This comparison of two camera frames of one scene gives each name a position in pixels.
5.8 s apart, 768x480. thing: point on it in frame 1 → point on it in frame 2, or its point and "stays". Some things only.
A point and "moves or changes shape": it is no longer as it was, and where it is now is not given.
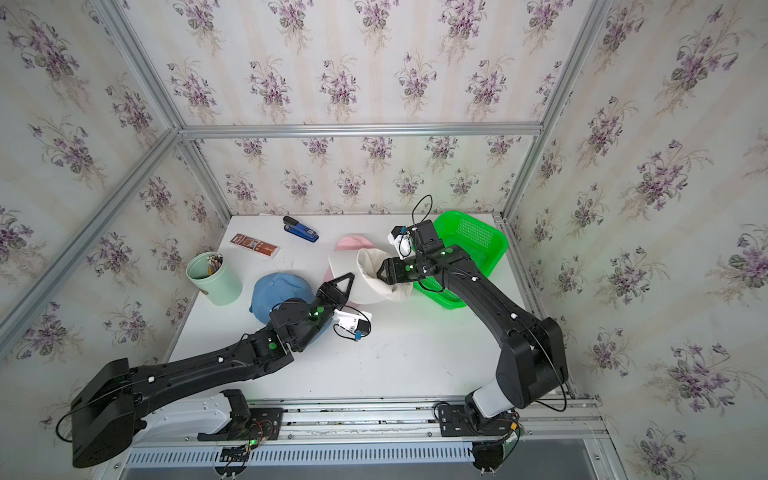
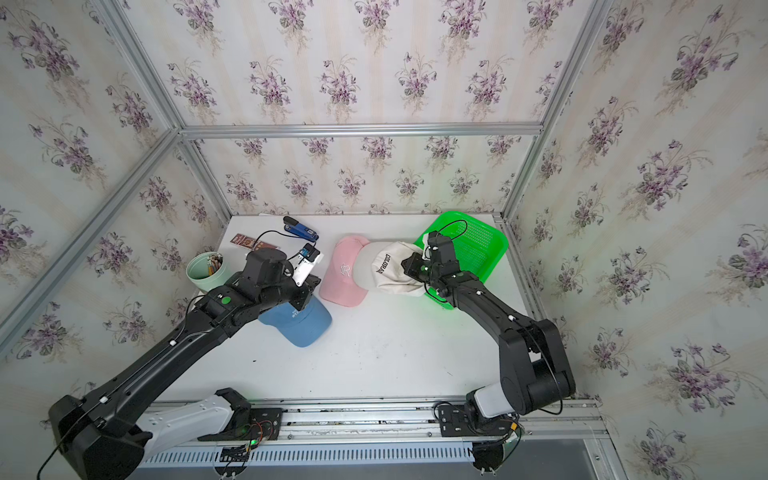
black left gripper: [332, 298] → [305, 291]
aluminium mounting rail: [402, 420] stays
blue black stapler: [292, 225] stays
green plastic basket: [483, 242] stays
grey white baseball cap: [367, 288] moves or changes shape
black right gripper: [392, 274] → [409, 267]
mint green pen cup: [206, 270] stays
